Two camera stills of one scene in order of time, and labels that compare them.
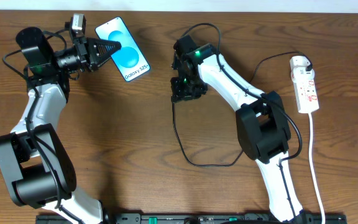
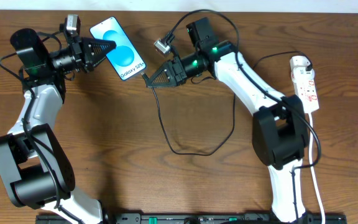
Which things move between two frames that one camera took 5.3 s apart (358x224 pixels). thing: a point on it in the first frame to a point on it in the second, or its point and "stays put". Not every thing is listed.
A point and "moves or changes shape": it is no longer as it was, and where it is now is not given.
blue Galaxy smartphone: (129, 59) moves or changes shape
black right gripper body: (175, 91) to (177, 72)
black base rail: (329, 218) stays put
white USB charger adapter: (298, 65) stays put
